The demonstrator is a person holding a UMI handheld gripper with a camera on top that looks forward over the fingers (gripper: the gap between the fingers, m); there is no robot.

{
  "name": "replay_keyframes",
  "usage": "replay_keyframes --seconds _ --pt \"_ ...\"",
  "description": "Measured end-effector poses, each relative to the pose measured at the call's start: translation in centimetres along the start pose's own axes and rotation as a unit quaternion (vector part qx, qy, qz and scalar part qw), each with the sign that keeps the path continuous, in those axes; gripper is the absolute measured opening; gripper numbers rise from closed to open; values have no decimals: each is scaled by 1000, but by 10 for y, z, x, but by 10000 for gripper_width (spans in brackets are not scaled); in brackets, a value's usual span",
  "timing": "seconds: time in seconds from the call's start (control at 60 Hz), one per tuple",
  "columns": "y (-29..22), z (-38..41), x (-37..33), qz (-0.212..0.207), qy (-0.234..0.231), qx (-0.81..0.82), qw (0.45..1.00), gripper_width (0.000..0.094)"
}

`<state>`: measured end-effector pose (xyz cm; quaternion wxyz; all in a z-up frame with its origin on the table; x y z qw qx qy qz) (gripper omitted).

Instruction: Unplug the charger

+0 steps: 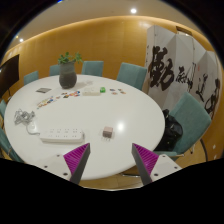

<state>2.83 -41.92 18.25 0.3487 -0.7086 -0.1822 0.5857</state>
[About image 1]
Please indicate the calligraphy folding screen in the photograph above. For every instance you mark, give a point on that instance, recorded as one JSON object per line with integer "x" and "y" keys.
{"x": 173, "y": 73}

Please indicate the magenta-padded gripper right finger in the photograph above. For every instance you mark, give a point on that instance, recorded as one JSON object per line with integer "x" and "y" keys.
{"x": 148, "y": 161}

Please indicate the small white charger block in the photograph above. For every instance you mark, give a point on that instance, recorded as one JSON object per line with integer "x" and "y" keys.
{"x": 107, "y": 131}

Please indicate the group of teal chairs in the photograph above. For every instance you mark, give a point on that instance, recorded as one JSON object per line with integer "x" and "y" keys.
{"x": 131, "y": 75}

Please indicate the colourful sticker sheet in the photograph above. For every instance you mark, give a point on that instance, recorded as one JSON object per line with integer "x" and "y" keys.
{"x": 45, "y": 102}

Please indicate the white power strip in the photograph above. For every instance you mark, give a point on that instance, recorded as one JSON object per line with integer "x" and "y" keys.
{"x": 61, "y": 135}

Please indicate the black bag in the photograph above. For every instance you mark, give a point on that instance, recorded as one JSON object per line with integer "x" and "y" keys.
{"x": 170, "y": 131}

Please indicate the small green item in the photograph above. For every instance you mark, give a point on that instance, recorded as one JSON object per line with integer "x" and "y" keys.
{"x": 102, "y": 89}

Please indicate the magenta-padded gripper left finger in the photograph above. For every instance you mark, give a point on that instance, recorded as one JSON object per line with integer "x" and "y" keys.
{"x": 75, "y": 160}

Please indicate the black flat screen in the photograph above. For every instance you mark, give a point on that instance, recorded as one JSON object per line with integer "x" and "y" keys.
{"x": 9, "y": 75}

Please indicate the potted plant in grey vase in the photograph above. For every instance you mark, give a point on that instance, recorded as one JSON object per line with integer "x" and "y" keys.
{"x": 68, "y": 78}

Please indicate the group of ceiling lights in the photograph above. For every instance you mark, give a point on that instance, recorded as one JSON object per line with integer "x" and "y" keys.
{"x": 133, "y": 10}

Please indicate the dark grey booklet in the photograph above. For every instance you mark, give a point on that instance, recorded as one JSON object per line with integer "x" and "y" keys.
{"x": 43, "y": 90}

